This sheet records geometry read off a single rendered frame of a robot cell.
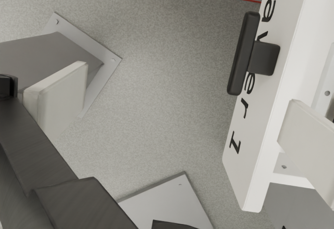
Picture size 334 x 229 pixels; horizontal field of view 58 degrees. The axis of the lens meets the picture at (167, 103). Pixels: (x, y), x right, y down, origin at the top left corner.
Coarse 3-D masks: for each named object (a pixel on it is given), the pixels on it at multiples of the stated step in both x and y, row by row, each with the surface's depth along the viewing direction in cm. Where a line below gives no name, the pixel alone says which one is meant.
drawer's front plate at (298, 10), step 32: (288, 0) 26; (320, 0) 23; (288, 32) 25; (288, 64) 25; (256, 96) 30; (288, 96) 25; (256, 128) 29; (224, 160) 38; (256, 160) 27; (256, 192) 28
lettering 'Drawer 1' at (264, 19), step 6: (270, 0) 30; (270, 6) 30; (264, 12) 32; (264, 18) 31; (270, 18) 30; (258, 36) 32; (264, 36) 31; (246, 84) 34; (252, 84) 32; (246, 102) 33; (246, 108) 32; (234, 132) 35; (234, 144) 34; (240, 144) 33
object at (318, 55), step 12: (324, 12) 32; (324, 24) 33; (324, 36) 33; (312, 48) 33; (324, 48) 33; (312, 60) 34; (324, 60) 34; (312, 72) 34; (300, 84) 35; (312, 84) 35; (300, 96) 35; (312, 96) 35; (288, 156) 36; (276, 168) 32; (288, 168) 33; (276, 180) 32; (288, 180) 32; (300, 180) 32
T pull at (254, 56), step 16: (256, 16) 25; (240, 32) 26; (256, 32) 26; (240, 48) 26; (256, 48) 26; (272, 48) 26; (240, 64) 26; (256, 64) 26; (272, 64) 26; (240, 80) 27
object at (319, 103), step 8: (328, 56) 33; (328, 64) 33; (328, 72) 33; (320, 80) 34; (328, 80) 33; (320, 88) 34; (328, 88) 34; (320, 96) 34; (328, 96) 34; (312, 104) 35; (320, 104) 34; (328, 104) 34; (320, 112) 34
